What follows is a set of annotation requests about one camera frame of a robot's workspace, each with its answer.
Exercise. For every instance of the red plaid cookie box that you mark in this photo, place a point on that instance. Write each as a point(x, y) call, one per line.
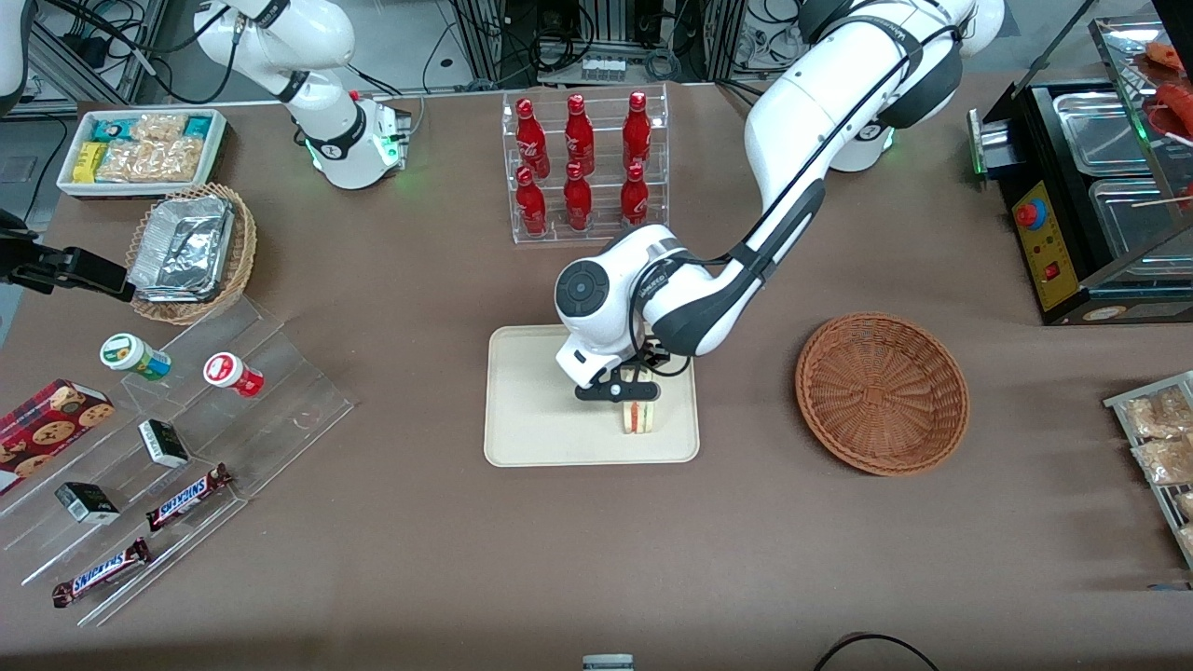
point(47, 429)

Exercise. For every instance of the white power strip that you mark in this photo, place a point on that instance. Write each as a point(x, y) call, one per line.
point(603, 68)

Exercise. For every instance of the cream plastic serving tray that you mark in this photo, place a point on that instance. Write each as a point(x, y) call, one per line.
point(531, 419)

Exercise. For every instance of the green lid snack cup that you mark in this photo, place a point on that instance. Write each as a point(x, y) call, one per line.
point(130, 356)

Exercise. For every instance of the clear bag of crackers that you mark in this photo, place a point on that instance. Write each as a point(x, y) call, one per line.
point(158, 127)
point(149, 160)

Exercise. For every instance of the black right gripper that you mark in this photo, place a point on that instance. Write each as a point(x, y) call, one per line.
point(58, 266)

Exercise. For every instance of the red sausage on skewer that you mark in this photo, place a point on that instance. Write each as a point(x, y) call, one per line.
point(1170, 54)
point(1176, 107)

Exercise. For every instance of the black food warmer machine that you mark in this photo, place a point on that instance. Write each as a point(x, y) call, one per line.
point(1044, 242)

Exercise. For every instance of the steel warmer pan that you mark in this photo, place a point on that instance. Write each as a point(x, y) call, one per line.
point(1100, 130)
point(1132, 224)

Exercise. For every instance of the small black carton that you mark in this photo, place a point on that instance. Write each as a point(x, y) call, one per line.
point(163, 444)
point(86, 503)

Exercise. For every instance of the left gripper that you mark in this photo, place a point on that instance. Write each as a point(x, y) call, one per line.
point(655, 358)

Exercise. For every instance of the tan wicker basket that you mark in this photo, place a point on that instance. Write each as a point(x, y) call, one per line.
point(240, 252)

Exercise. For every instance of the triangle sandwich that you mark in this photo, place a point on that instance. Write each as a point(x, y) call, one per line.
point(639, 417)

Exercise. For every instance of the red cola bottle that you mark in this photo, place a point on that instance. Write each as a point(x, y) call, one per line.
point(635, 198)
point(531, 203)
point(531, 135)
point(637, 126)
point(577, 199)
point(579, 130)

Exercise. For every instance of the clear acrylic stepped display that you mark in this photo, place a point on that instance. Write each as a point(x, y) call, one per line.
point(280, 401)

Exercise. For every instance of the clear acrylic bottle rack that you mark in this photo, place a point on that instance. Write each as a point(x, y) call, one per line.
point(604, 158)

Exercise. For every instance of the teal snack packet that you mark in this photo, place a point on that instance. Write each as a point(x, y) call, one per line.
point(114, 129)
point(198, 127)

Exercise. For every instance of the white rectangular snack bin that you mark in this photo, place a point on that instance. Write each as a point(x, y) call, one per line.
point(67, 182)

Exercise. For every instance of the stack of foil containers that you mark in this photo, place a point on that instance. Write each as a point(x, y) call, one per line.
point(182, 247)

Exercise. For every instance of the clear bag of snacks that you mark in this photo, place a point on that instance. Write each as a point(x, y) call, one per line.
point(1187, 542)
point(1156, 415)
point(1186, 505)
point(1165, 461)

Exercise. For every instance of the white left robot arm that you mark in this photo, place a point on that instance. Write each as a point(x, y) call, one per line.
point(802, 112)

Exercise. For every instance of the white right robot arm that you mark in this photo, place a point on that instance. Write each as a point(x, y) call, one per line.
point(335, 130)

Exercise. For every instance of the red lid snack cup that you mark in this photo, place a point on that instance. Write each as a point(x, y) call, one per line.
point(231, 374)

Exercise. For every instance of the yellow snack packet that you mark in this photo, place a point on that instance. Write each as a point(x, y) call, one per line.
point(89, 161)

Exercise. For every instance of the small grey device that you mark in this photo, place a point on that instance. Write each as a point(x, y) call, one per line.
point(608, 664)

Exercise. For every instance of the Snickers chocolate bar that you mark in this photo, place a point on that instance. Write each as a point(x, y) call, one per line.
point(186, 499)
point(101, 573)

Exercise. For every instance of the round brown wicker basket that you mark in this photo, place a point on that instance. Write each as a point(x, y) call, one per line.
point(881, 396)

